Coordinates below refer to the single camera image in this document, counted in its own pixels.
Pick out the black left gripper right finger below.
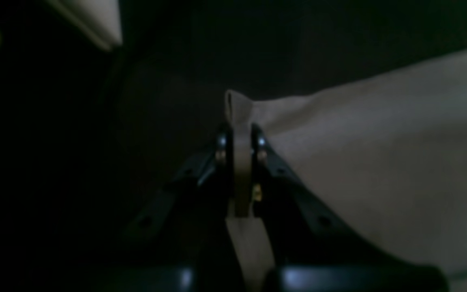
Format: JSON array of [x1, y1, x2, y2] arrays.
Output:
[[251, 124, 449, 292]]

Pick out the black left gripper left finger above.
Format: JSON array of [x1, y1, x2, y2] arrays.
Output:
[[108, 125, 234, 292]]

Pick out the grey T-shirt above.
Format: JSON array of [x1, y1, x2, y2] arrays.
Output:
[[225, 50, 467, 292]]

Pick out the black table cloth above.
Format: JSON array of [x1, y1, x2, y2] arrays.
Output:
[[0, 0, 467, 292]]

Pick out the white bin right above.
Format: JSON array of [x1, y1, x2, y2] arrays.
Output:
[[46, 0, 124, 52]]

